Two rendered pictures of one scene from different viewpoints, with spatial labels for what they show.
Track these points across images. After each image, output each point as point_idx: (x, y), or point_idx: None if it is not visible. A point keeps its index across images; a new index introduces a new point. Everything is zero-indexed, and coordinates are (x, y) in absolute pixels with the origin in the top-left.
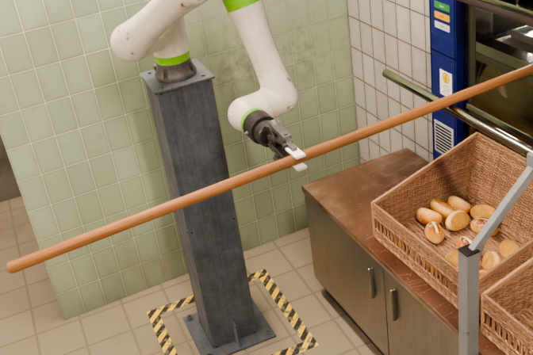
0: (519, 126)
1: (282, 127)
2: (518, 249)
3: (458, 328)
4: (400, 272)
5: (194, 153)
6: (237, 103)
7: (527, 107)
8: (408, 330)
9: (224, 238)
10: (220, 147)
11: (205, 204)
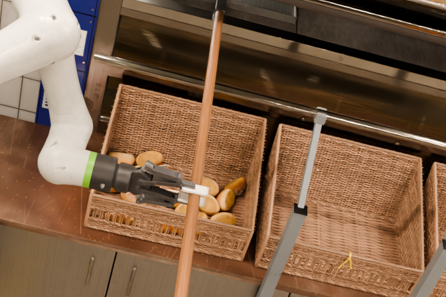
0: (182, 73)
1: (164, 168)
2: (257, 185)
3: (269, 272)
4: (147, 249)
5: None
6: (64, 154)
7: (188, 54)
8: (148, 296)
9: None
10: None
11: None
